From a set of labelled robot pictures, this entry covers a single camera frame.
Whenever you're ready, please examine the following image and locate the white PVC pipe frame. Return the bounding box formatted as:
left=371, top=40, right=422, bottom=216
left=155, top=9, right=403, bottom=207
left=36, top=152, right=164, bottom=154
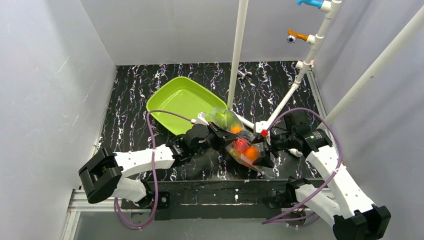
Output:
left=227, top=0, right=424, bottom=129

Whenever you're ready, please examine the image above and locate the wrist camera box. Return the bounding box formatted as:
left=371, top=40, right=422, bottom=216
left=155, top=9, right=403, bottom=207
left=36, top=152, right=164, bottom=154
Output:
left=253, top=120, right=270, bottom=138
left=194, top=111, right=209, bottom=126

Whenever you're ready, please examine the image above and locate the blue faucet handle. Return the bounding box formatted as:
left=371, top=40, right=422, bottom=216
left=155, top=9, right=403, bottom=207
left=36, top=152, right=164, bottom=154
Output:
left=296, top=0, right=324, bottom=9

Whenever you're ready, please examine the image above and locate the red fake fruit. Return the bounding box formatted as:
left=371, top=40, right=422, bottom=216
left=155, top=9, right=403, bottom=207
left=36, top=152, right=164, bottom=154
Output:
left=233, top=138, right=250, bottom=156

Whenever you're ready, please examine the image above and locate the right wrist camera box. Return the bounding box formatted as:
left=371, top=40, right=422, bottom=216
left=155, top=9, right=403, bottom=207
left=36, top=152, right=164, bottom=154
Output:
left=253, top=120, right=270, bottom=138

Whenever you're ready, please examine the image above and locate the orange fake fruit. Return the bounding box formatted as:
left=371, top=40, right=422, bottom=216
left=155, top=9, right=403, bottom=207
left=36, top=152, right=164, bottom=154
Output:
left=242, top=146, right=261, bottom=164

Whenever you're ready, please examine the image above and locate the lime green plastic tray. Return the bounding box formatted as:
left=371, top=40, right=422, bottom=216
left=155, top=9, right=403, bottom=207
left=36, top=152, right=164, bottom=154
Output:
left=146, top=76, right=227, bottom=135

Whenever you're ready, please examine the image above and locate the orange faucet handle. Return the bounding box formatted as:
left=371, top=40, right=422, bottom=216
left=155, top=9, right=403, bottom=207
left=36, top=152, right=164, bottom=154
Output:
left=287, top=29, right=309, bottom=44

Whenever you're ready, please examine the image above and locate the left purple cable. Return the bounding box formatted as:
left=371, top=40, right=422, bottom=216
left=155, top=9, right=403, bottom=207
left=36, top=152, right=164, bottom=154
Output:
left=113, top=109, right=198, bottom=231

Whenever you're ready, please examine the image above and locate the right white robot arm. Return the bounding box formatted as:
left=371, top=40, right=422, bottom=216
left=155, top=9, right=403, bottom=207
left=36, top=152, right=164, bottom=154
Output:
left=261, top=107, right=392, bottom=240

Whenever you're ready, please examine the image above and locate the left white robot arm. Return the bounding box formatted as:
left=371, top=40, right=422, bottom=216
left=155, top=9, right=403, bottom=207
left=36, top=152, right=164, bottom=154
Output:
left=78, top=122, right=238, bottom=204

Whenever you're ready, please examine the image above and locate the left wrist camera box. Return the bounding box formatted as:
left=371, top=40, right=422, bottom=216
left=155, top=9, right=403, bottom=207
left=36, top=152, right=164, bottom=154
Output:
left=194, top=111, right=209, bottom=126

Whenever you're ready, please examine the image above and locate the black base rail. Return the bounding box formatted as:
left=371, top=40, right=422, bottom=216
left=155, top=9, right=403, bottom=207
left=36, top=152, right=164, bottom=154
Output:
left=120, top=178, right=335, bottom=221

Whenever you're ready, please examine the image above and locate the green fake apple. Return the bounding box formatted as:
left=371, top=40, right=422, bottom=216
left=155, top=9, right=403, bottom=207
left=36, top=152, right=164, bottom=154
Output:
left=214, top=110, right=236, bottom=131

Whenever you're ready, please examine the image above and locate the clear zip top bag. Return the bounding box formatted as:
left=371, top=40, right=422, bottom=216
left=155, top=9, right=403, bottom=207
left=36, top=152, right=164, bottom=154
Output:
left=205, top=107, right=265, bottom=174

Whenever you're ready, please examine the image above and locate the small metal fitting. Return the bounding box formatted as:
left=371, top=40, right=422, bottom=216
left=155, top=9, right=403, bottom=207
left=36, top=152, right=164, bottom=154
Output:
left=237, top=69, right=252, bottom=81

